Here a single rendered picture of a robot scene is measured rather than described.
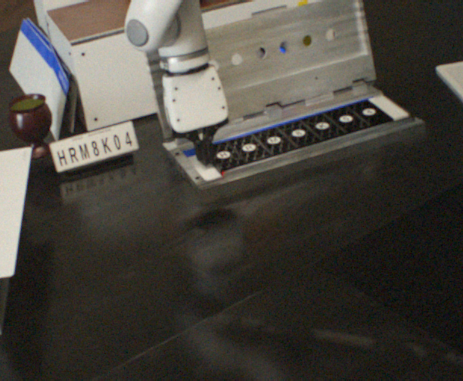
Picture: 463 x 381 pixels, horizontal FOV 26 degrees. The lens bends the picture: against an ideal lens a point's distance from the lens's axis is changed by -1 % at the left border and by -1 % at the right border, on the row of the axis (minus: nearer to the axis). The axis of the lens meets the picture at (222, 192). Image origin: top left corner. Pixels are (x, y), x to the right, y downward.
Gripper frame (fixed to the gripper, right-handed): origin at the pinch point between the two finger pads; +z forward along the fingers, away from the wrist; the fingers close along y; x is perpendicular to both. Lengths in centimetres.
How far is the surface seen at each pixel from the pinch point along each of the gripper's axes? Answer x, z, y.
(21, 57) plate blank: 66, -14, -19
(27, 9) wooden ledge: 115, -19, -9
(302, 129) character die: 1.2, 1.3, 19.4
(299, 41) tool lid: 11.7, -12.4, 26.1
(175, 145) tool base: 11.1, 0.5, -2.2
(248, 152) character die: -1.3, 1.8, 7.5
